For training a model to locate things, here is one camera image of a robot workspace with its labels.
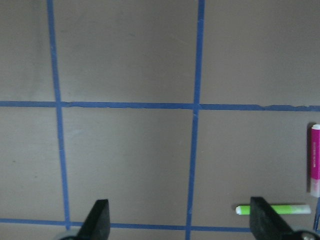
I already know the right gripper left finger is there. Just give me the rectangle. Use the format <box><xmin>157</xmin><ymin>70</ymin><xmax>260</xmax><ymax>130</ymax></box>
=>
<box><xmin>75</xmin><ymin>199</ymin><xmax>111</xmax><ymax>240</ymax></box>

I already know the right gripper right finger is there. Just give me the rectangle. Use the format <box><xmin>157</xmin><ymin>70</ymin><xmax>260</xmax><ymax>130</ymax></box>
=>
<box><xmin>249</xmin><ymin>197</ymin><xmax>297</xmax><ymax>240</ymax></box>

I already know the pink highlighter pen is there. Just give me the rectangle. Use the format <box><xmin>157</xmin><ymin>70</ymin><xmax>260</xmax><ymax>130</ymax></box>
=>
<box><xmin>310</xmin><ymin>124</ymin><xmax>320</xmax><ymax>198</ymax></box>

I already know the green highlighter pen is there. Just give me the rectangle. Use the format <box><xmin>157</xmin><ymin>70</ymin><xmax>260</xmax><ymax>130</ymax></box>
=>
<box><xmin>235</xmin><ymin>204</ymin><xmax>312</xmax><ymax>215</ymax></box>

